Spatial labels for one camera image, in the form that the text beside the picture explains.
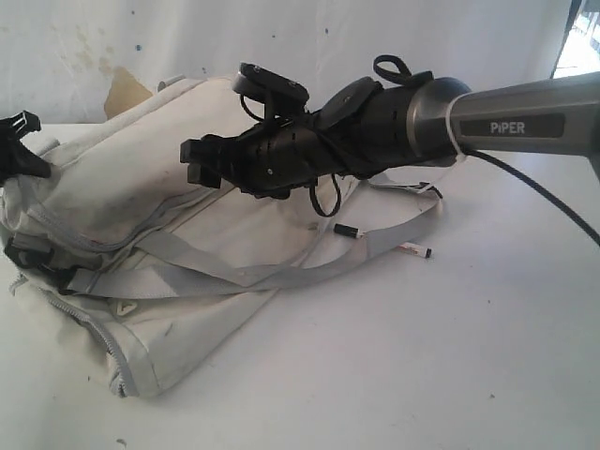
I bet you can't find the white marker black cap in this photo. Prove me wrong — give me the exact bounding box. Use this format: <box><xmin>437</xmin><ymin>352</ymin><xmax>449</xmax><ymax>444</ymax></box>
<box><xmin>333</xmin><ymin>223</ymin><xmax>432</xmax><ymax>259</ymax></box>

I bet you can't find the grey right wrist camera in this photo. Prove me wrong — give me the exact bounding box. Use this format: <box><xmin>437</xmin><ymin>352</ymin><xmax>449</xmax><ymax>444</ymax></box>
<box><xmin>232</xmin><ymin>63</ymin><xmax>309</xmax><ymax>114</ymax></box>

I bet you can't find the white fabric backpack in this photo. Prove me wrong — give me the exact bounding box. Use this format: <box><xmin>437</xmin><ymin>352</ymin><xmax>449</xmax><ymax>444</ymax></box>
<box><xmin>1</xmin><ymin>78</ymin><xmax>442</xmax><ymax>398</ymax></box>

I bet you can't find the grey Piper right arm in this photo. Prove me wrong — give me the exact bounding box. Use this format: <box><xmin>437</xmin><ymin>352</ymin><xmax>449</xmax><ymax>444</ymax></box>
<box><xmin>180</xmin><ymin>74</ymin><xmax>599</xmax><ymax>199</ymax></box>

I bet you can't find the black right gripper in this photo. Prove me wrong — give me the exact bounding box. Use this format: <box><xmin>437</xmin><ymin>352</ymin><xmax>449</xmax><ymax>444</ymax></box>
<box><xmin>180</xmin><ymin>126</ymin><xmax>328</xmax><ymax>199</ymax></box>

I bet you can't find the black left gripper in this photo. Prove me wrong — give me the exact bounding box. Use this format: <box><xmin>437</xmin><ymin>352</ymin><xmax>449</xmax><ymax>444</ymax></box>
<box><xmin>0</xmin><ymin>111</ymin><xmax>51</xmax><ymax>178</ymax></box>

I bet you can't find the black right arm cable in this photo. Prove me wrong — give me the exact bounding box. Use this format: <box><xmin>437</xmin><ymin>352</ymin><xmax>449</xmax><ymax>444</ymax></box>
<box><xmin>236</xmin><ymin>55</ymin><xmax>600</xmax><ymax>248</ymax></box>

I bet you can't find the dark window frame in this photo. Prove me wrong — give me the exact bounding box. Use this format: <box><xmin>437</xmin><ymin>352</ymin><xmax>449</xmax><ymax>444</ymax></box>
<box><xmin>550</xmin><ymin>0</ymin><xmax>599</xmax><ymax>79</ymax></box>

